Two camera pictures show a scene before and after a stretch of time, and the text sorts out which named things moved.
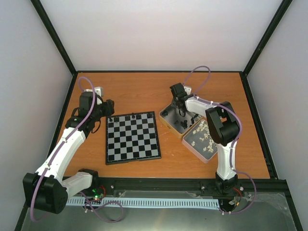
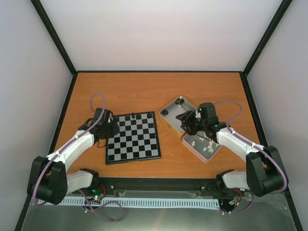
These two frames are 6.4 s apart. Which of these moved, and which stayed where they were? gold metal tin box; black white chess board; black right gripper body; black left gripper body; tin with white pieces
Moved: black left gripper body; black right gripper body
Stayed: gold metal tin box; tin with white pieces; black white chess board
